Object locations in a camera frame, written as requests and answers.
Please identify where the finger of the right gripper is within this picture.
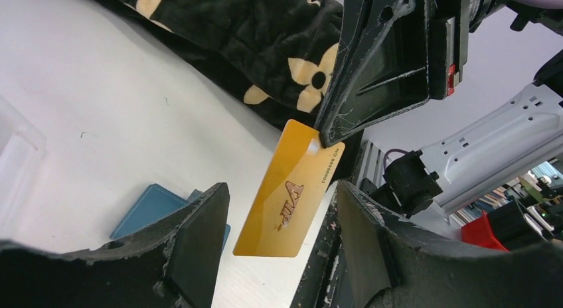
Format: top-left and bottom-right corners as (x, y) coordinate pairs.
(315, 0), (430, 147)

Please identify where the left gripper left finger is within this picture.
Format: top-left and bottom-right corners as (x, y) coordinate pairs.
(1, 183), (230, 307)

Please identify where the aluminium rail frame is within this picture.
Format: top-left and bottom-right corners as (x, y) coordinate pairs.
(351, 139), (386, 195)

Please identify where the clear plastic tray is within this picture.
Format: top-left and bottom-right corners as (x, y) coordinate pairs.
(1, 98), (46, 238)

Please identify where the blue leather card holder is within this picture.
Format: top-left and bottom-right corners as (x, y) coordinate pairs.
(106, 183), (204, 249)

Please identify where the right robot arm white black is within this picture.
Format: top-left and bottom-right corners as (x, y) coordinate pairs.
(315, 0), (562, 215)

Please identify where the black blanket with beige flowers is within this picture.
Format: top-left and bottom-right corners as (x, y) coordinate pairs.
(79, 0), (364, 179)

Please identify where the gold VIP card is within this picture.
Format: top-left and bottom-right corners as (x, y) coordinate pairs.
(233, 119), (345, 258)

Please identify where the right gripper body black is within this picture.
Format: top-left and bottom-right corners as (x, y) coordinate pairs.
(428, 0), (506, 100)

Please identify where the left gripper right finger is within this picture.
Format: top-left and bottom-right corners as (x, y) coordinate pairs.
(336, 181), (562, 307)

